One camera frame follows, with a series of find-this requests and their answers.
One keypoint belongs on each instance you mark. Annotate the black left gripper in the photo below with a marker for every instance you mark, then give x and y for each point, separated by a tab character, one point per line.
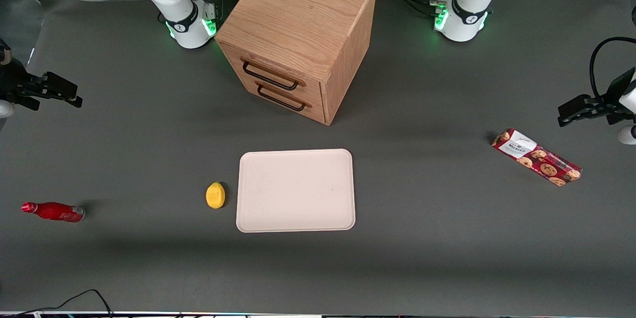
609	105

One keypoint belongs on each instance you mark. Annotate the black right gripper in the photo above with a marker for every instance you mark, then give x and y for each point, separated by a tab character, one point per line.
16	84

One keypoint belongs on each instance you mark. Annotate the wooden drawer with worn inside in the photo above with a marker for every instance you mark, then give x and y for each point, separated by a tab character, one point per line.
313	89

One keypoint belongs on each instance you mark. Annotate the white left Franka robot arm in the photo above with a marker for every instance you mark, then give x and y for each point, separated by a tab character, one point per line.
469	10

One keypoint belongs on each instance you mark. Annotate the oak wooden drawer cabinet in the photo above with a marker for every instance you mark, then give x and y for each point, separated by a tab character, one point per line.
298	10

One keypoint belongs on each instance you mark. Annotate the red cookie box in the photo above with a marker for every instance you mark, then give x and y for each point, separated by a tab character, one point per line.
536	156

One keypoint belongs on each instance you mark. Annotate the red bottle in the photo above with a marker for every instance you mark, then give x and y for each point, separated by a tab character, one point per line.
54	211

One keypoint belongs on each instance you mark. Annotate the yellow lemon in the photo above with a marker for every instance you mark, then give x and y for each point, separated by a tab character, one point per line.
215	196

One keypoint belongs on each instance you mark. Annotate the dark grey table mat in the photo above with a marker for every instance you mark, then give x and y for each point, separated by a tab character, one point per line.
447	258

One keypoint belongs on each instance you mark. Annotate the beige rectangular tray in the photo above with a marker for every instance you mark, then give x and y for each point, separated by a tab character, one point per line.
295	191

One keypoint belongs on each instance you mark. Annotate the left wrist camera mount plate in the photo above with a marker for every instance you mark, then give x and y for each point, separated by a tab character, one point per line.
627	135

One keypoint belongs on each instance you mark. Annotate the wrist camera mount plate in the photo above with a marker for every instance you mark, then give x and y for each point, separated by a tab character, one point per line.
5	109
627	135

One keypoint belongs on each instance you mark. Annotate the right wrist camera mount plate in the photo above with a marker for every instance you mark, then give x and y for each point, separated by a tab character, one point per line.
5	109

